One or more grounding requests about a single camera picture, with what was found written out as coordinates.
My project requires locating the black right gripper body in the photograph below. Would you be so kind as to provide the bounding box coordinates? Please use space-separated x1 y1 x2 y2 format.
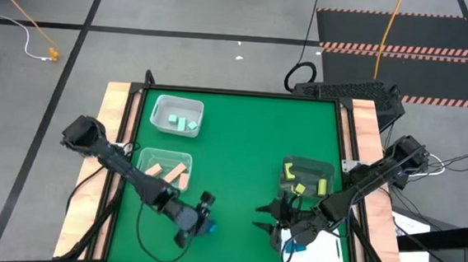
269 193 330 258

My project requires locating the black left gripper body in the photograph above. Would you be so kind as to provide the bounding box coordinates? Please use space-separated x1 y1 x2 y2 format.
160 194 214 238

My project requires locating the long orange block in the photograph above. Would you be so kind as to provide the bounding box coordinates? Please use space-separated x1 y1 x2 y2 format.
162 161 188 185

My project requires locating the yellow-green L block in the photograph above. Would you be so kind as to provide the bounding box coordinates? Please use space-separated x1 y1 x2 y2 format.
282 161 297 181

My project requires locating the yellow cylinder block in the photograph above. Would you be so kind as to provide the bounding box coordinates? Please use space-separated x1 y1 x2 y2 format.
316 177 329 199

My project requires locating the white cutting board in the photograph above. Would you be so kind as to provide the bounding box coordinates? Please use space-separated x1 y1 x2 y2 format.
278 224 347 262

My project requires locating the green table mat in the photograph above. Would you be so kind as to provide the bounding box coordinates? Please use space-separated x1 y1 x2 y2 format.
107 86 366 262

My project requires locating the dark smoky plastic bin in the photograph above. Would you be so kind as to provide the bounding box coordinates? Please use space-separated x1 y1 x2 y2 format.
278 153 337 202

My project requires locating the clear plastic bin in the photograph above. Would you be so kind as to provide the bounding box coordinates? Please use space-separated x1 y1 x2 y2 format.
132 147 194 196

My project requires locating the silver mounting plate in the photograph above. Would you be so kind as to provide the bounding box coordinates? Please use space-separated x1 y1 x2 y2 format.
340 158 361 175

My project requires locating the clear bin upper left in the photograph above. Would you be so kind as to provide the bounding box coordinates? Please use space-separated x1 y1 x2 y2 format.
147 94 206 139

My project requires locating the black power adapter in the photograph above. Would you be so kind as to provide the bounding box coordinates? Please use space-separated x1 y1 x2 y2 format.
393 175 412 192

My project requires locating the black perforated computer case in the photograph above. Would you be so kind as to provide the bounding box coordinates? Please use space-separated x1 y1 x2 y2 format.
290 75 408 133

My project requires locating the black beam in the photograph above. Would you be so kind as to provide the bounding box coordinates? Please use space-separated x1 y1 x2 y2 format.
395 218 468 256

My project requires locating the black hazard-striped floor mat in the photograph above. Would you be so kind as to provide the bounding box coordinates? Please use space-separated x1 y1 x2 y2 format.
310 7 468 110

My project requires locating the black coiled floor cable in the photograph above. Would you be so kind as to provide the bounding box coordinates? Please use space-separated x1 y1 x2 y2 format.
282 0 323 95

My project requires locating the white looped cable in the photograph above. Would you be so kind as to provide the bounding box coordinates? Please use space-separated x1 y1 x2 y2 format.
410 152 447 180

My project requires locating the yellow cable plug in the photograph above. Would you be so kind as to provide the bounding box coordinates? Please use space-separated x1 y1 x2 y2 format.
46 46 61 63

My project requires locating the white floor cable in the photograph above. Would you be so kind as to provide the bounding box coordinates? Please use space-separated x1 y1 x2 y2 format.
0 0 57 62

